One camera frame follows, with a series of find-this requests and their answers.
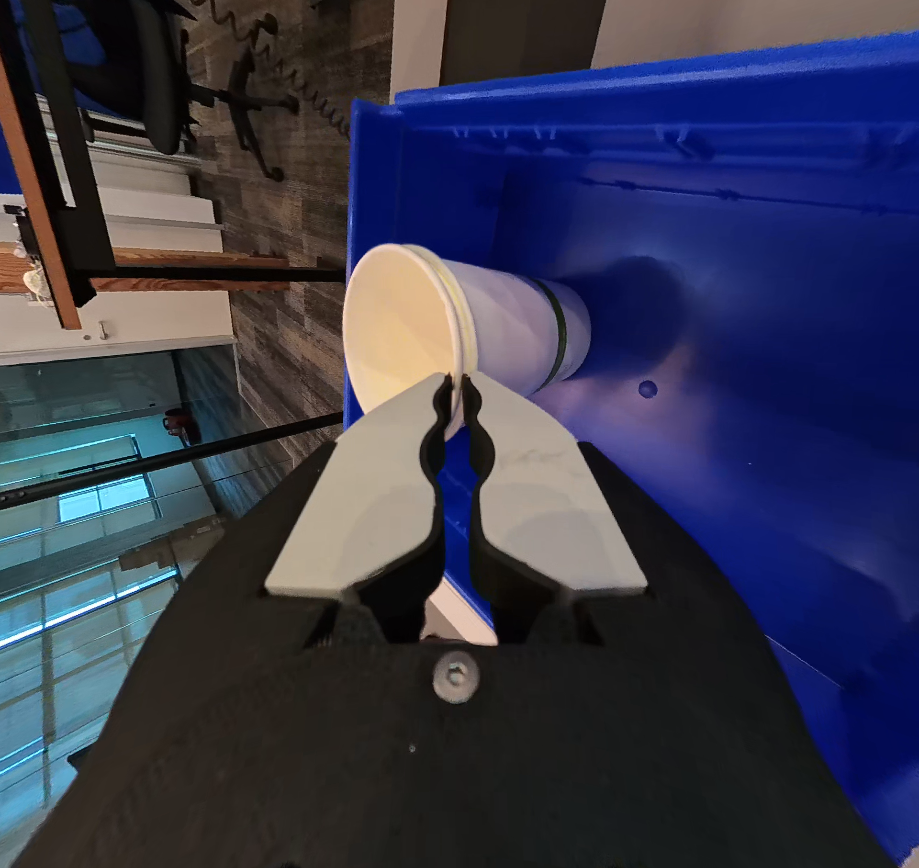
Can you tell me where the wooden table black frame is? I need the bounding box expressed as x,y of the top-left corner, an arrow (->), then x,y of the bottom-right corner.
0,0 -> 119,332

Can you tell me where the black desk mat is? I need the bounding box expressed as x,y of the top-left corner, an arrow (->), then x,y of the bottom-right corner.
439,0 -> 618,88

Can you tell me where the white paper cup green band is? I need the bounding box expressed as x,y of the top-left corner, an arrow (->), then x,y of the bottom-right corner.
342,243 -> 593,443

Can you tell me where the office chair with blue cloth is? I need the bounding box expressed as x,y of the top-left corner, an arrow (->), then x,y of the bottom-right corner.
72,0 -> 303,183

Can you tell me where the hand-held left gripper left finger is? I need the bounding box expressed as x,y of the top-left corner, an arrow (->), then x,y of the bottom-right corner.
264,372 -> 455,643

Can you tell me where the long blue plastic bin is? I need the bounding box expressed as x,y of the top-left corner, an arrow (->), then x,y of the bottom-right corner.
343,31 -> 919,868

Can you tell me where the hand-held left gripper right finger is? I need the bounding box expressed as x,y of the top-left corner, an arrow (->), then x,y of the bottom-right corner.
461,376 -> 650,644

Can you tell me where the black coiled cable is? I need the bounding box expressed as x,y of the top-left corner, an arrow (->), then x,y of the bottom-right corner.
129,0 -> 354,142

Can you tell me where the wooden post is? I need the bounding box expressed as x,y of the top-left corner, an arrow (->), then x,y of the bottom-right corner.
90,249 -> 290,293

